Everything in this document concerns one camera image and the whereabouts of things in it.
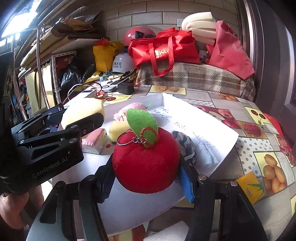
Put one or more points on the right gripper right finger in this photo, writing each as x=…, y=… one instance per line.
x=186, y=180

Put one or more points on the yellow sponge block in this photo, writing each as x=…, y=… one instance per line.
x=81, y=109

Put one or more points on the black small box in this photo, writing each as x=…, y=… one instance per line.
x=126, y=88

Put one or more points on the white helmet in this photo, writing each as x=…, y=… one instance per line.
x=123, y=63

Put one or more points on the yellow shopping bag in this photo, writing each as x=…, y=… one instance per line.
x=104, y=52

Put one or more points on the white foam block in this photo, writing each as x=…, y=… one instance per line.
x=176, y=232

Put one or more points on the red plush apple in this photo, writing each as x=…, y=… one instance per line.
x=146, y=157

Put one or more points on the pink white packaged sponge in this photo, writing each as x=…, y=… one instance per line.
x=94, y=142

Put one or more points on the black white patterned scrunchie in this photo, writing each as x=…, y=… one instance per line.
x=186, y=146

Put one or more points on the red plastic bag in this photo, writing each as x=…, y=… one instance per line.
x=284, y=146

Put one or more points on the crimson paper bag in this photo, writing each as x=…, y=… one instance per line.
x=228, y=53

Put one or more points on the cream foam rolls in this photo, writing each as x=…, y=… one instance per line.
x=202, y=26

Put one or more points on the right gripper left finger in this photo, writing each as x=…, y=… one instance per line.
x=105, y=180

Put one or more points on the pink helmet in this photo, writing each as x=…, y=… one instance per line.
x=138, y=32

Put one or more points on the plaid covered bench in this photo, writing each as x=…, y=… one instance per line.
x=202, y=77

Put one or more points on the left human hand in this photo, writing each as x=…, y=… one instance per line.
x=12, y=205

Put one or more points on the red tote bag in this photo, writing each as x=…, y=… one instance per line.
x=162, y=51

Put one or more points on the yellow green sponge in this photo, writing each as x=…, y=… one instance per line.
x=117, y=128

